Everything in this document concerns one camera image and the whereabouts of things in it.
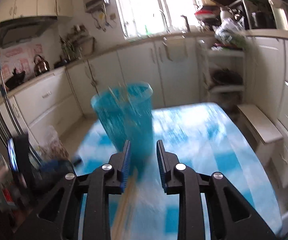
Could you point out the green vegetables plastic bag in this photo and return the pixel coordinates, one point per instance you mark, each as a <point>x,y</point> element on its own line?
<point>229,33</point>

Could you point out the white lower kitchen cabinets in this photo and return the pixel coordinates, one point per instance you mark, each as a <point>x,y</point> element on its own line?
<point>62,97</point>

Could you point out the floral plastic bag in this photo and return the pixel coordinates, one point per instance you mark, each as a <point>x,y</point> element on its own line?
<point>51,147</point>

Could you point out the black wok on stove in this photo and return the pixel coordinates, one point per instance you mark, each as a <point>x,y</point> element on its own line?
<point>15,80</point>

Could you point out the metal kettle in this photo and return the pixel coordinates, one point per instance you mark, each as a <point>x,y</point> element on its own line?
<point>41,65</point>

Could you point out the blue white checkered tablecloth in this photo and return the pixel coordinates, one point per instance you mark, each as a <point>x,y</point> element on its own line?
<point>205,139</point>

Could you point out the teal perforated utensil holder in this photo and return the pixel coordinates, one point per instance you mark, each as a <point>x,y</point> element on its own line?
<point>125,113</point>

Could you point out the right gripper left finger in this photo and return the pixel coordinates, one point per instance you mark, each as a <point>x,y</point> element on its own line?
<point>121,164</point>

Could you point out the bamboo chopstick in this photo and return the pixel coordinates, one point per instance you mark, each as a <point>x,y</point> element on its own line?
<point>124,213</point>

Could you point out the white storage shelf rack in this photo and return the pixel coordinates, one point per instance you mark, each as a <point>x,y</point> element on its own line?
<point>222,73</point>

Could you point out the white upper cabinets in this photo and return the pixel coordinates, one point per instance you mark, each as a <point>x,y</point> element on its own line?
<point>12,9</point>

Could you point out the white small stool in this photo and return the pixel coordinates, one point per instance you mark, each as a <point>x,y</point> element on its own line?
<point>264,132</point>

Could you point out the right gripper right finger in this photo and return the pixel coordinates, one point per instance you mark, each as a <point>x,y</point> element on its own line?
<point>167,162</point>

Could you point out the range hood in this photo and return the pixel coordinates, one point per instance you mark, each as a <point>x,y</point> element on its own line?
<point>24,29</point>

